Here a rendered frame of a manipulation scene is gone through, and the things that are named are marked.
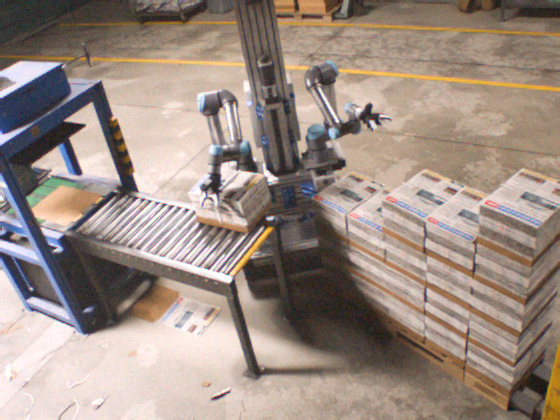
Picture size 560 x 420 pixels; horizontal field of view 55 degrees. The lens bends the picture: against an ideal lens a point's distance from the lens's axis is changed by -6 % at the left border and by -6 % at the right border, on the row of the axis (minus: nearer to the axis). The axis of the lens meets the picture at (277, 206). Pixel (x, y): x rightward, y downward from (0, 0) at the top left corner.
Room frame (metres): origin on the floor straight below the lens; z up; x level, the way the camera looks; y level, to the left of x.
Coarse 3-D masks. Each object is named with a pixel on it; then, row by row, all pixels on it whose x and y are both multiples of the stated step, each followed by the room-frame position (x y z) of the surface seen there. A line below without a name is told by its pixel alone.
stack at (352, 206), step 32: (320, 192) 2.89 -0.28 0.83; (352, 192) 2.82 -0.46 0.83; (384, 192) 2.76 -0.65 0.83; (352, 224) 2.58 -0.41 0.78; (352, 256) 2.59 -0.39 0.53; (384, 256) 2.38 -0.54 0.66; (416, 256) 2.20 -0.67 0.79; (352, 288) 2.63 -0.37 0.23; (416, 288) 2.18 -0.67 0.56; (448, 288) 2.02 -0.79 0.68; (384, 320) 2.40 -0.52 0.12; (416, 320) 2.19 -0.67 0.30; (448, 320) 2.00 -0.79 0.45; (416, 352) 2.19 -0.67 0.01; (448, 352) 1.99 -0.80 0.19
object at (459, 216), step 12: (468, 192) 2.28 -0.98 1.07; (480, 192) 2.27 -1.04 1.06; (444, 204) 2.22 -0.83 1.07; (456, 204) 2.21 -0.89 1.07; (468, 204) 2.19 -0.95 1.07; (432, 216) 2.15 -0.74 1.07; (444, 216) 2.13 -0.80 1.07; (456, 216) 2.11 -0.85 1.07; (468, 216) 2.09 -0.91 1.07; (444, 228) 2.04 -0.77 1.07; (456, 228) 2.02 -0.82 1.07; (468, 228) 2.01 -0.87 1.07; (468, 240) 1.92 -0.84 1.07
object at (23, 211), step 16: (0, 160) 2.90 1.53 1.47; (0, 176) 2.89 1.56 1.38; (16, 192) 2.91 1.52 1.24; (16, 208) 2.89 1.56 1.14; (32, 224) 2.91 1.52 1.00; (32, 240) 2.89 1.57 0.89; (48, 256) 2.91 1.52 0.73; (48, 272) 2.90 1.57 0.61; (64, 288) 2.91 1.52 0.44; (64, 304) 2.90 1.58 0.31; (80, 320) 2.90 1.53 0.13
